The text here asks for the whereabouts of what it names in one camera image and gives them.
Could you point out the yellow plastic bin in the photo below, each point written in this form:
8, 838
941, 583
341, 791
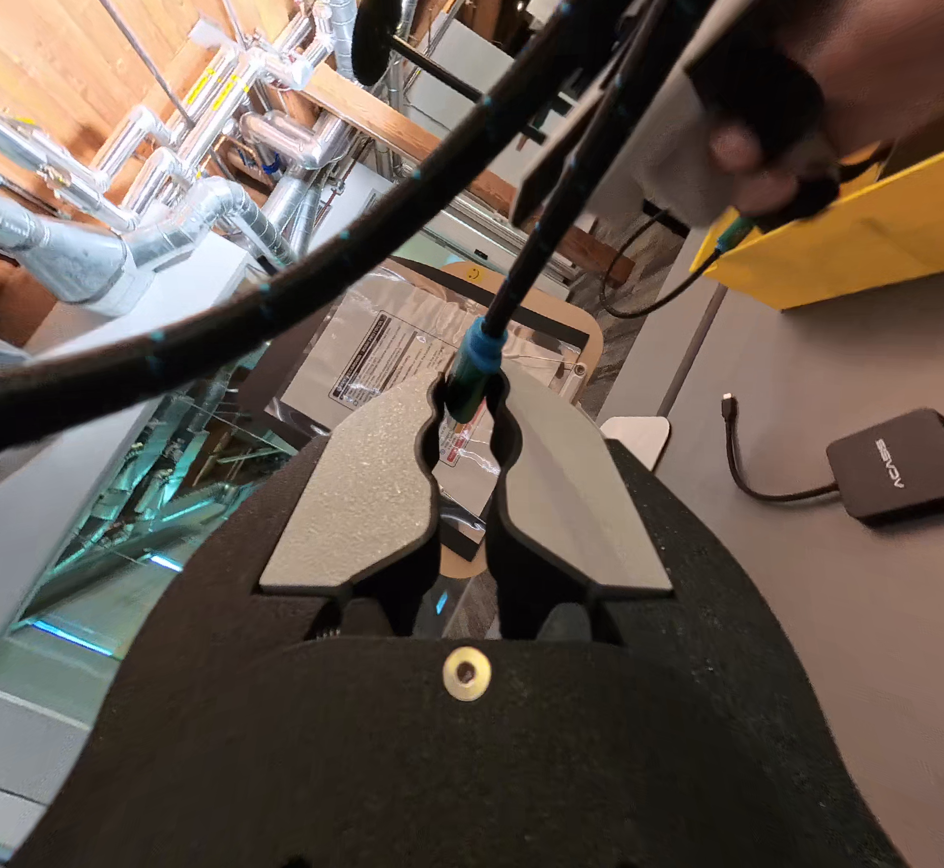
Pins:
848, 241

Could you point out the clear labelled plastic bag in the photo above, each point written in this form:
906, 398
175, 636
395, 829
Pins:
383, 366

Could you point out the silver insulated pipes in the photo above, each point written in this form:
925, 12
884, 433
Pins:
184, 167

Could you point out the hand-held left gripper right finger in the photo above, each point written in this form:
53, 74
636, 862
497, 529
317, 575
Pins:
575, 506

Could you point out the flat black enclosure box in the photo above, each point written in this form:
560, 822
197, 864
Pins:
896, 466

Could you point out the person's right hand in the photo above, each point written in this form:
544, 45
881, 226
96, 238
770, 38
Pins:
885, 49

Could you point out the wooden beam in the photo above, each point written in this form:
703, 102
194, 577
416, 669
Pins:
413, 134

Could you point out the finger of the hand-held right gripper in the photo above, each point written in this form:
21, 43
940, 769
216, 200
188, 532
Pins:
549, 171

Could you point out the black round disc on rod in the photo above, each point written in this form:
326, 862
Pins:
376, 27

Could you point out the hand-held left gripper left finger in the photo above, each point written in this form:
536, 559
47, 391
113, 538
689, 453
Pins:
354, 499

